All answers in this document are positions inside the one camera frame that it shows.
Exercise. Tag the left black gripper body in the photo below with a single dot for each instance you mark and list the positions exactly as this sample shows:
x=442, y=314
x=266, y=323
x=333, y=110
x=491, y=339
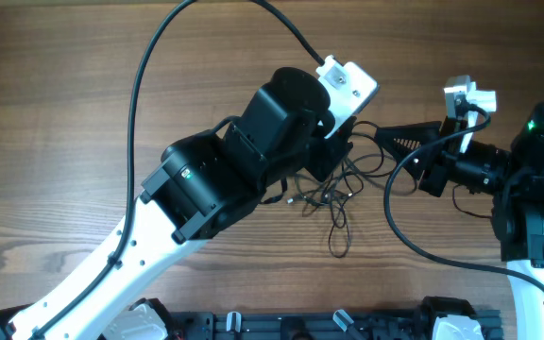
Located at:
x=330, y=150

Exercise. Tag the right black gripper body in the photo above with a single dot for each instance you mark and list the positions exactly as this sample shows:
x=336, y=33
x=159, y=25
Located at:
x=436, y=173

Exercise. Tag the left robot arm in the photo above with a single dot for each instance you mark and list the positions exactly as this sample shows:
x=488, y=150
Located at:
x=204, y=184

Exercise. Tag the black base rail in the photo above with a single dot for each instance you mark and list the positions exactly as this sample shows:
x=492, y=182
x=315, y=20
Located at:
x=433, y=318

